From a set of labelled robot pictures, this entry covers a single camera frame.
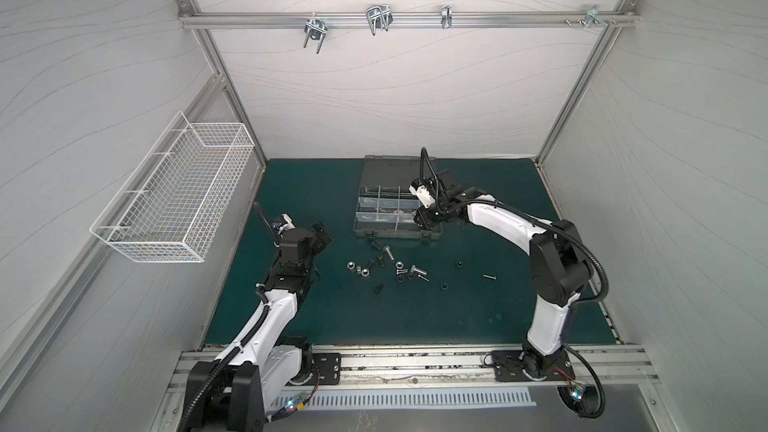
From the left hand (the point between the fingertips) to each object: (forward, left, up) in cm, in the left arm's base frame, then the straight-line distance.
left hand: (316, 225), depth 86 cm
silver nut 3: (-6, -25, -12) cm, 28 cm away
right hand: (+8, -32, -3) cm, 33 cm away
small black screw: (-9, -52, -13) cm, 55 cm away
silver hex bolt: (-1, -21, -12) cm, 24 cm away
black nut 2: (-13, -38, -12) cm, 42 cm away
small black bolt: (-14, -19, -12) cm, 26 cm away
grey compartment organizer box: (+15, -20, -11) cm, 27 cm away
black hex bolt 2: (-6, -16, -11) cm, 20 cm away
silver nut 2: (-9, -14, -12) cm, 21 cm away
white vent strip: (-40, -27, -13) cm, 50 cm away
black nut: (-6, -43, -12) cm, 45 cm away
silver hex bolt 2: (-8, -29, -12) cm, 32 cm away
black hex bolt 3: (-4, -19, -12) cm, 23 cm away
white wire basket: (-7, +29, +18) cm, 35 cm away
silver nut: (-7, -10, -12) cm, 17 cm away
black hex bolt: (0, -17, -12) cm, 21 cm away
